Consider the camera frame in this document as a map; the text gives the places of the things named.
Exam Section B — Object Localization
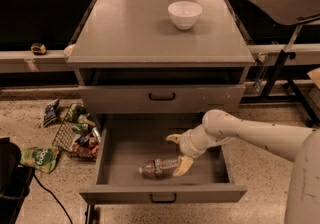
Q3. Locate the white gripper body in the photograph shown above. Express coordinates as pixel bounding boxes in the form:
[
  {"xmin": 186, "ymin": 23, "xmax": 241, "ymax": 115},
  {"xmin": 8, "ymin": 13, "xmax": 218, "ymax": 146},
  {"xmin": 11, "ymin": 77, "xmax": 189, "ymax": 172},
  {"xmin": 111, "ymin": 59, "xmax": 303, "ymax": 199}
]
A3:
[{"xmin": 179, "ymin": 125, "xmax": 220, "ymax": 158}]

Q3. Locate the clear plastic water bottle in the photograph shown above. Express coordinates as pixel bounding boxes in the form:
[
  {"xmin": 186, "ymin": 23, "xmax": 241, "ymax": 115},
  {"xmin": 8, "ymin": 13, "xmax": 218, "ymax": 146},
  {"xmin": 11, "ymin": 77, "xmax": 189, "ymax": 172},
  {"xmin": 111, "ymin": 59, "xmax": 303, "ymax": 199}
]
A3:
[{"xmin": 139, "ymin": 158, "xmax": 178, "ymax": 179}]

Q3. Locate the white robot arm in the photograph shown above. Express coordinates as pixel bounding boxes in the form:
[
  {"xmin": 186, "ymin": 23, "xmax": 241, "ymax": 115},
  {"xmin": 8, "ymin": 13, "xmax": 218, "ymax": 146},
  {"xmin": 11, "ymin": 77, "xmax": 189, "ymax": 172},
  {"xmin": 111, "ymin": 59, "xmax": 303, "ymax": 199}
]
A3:
[{"xmin": 166, "ymin": 109, "xmax": 320, "ymax": 224}]

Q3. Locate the open grey middle drawer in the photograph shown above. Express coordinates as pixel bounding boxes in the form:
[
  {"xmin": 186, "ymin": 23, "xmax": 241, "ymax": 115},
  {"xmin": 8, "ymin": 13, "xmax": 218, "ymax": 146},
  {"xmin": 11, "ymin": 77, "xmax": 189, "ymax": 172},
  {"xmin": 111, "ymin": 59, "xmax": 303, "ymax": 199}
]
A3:
[{"xmin": 80, "ymin": 114, "xmax": 247, "ymax": 205}]

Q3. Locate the grey drawer cabinet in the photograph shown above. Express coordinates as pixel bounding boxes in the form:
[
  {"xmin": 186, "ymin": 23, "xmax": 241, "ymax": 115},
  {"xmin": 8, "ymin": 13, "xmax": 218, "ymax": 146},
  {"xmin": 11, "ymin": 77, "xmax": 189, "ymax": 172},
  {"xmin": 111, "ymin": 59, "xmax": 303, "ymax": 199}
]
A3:
[{"xmin": 68, "ymin": 0, "xmax": 253, "ymax": 126}]

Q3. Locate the closed grey upper drawer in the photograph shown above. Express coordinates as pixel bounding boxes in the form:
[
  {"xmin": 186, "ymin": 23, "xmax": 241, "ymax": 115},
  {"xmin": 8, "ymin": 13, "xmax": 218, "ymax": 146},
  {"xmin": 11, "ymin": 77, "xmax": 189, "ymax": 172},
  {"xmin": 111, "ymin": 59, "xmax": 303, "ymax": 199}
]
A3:
[{"xmin": 79, "ymin": 85, "xmax": 245, "ymax": 114}]

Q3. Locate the green snack packet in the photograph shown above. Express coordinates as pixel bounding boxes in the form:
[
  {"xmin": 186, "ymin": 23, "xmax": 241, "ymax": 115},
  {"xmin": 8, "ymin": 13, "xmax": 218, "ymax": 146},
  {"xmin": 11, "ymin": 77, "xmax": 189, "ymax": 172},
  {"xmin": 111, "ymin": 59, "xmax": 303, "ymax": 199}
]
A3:
[{"xmin": 64, "ymin": 104, "xmax": 86, "ymax": 122}]

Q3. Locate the white ceramic bowl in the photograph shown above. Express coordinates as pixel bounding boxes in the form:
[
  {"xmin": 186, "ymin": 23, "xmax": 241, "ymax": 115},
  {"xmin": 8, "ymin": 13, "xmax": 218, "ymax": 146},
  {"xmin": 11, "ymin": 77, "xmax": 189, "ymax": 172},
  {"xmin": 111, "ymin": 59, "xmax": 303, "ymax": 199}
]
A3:
[{"xmin": 168, "ymin": 1, "xmax": 203, "ymax": 30}]

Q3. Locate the dark blue snack bag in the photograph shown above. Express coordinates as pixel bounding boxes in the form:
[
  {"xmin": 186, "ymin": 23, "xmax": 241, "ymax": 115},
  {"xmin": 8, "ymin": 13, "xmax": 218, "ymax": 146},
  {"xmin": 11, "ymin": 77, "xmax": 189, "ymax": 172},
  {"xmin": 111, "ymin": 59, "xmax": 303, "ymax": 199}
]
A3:
[{"xmin": 43, "ymin": 99, "xmax": 60, "ymax": 127}]

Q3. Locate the green snack bag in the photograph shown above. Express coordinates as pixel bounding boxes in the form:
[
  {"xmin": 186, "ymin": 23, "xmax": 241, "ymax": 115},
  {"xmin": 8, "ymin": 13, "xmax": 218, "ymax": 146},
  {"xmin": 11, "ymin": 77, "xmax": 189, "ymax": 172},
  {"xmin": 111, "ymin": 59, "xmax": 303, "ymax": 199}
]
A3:
[{"xmin": 21, "ymin": 147, "xmax": 59, "ymax": 174}]

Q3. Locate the black tray stand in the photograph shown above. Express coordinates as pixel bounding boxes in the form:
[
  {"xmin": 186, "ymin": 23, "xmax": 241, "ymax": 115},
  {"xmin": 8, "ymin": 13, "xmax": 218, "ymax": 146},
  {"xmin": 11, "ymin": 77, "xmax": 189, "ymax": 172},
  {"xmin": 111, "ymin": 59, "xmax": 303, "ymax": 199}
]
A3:
[{"xmin": 229, "ymin": 0, "xmax": 320, "ymax": 127}]

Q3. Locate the black wire basket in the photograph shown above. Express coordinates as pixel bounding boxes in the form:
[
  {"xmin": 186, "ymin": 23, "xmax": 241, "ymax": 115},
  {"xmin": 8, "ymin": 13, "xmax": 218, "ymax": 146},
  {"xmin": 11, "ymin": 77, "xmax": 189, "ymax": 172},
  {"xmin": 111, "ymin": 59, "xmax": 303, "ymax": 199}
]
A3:
[{"xmin": 53, "ymin": 121, "xmax": 99, "ymax": 159}]

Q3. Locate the black cable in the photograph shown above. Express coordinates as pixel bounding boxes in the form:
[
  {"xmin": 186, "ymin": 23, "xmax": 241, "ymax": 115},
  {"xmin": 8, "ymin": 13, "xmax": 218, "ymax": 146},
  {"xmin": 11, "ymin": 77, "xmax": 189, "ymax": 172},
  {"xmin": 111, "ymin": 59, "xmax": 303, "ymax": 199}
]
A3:
[{"xmin": 32, "ymin": 173, "xmax": 74, "ymax": 224}]

